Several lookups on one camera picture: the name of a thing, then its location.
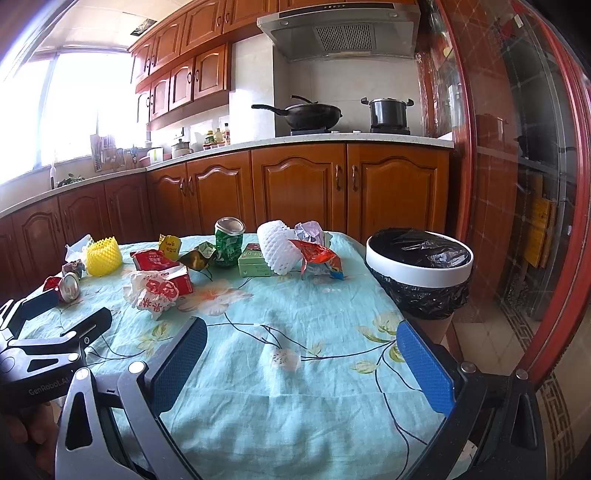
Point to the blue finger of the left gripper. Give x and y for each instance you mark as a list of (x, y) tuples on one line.
[(76, 339)]

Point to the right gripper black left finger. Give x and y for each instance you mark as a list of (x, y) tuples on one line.
[(111, 426)]

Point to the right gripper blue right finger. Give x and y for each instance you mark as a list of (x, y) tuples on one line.
[(499, 414)]

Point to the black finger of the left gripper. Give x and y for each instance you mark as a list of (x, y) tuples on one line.
[(15, 313)]

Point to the red chip bag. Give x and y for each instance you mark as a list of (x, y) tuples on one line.
[(154, 260)]

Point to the small yellow snack packet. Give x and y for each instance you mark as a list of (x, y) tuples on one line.
[(169, 246)]

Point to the green soda can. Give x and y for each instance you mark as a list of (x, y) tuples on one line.
[(228, 232)]

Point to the green milk carton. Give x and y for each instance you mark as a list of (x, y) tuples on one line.
[(251, 262)]

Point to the white foam fruit net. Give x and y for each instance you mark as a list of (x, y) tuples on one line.
[(276, 243)]

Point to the red snack bag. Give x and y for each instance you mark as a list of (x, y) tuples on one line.
[(317, 260)]

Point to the foil wrapper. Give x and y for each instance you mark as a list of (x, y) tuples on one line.
[(310, 232)]

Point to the green gold snack pouch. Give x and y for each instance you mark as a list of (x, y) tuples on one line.
[(199, 257)]

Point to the black trash bag liner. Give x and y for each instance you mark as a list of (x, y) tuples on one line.
[(426, 303)]

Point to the wooden lower kitchen cabinets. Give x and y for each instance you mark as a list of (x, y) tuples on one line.
[(354, 188)]

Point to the wooden kitchen cabinets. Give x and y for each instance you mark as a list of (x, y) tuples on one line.
[(354, 188), (186, 57)]

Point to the wooden upper kitchen cabinets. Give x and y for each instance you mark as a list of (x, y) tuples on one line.
[(186, 57)]

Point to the person's left hand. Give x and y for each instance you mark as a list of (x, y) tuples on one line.
[(41, 428)]

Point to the crushed red can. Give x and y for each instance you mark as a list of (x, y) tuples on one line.
[(66, 286)]

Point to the yellow foam fruit net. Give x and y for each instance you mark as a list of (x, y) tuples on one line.
[(103, 257)]

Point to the floral teal tablecloth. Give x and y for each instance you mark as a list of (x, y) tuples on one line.
[(301, 377)]

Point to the small metal kettle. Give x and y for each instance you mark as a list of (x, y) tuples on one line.
[(180, 148)]

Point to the condiment bottles on counter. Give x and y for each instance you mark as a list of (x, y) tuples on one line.
[(217, 138)]

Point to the black wok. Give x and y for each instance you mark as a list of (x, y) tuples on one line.
[(307, 115)]

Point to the black stock pot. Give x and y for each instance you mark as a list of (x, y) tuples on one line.
[(388, 112)]

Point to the steel range hood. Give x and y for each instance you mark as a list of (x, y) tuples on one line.
[(344, 30)]

